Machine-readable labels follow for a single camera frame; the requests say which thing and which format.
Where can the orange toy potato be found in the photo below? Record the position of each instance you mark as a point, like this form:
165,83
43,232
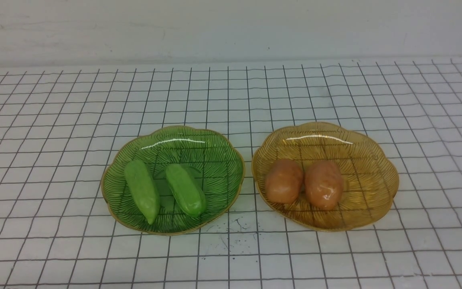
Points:
284,181
324,184

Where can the green toy cucumber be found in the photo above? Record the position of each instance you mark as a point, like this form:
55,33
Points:
186,190
143,189

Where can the green transparent plastic plate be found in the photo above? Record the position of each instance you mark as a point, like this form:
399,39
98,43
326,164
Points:
217,166

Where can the amber transparent plastic plate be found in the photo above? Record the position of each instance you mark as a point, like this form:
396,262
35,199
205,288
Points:
371,181

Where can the white grid table mat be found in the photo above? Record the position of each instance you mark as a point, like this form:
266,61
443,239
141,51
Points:
61,126

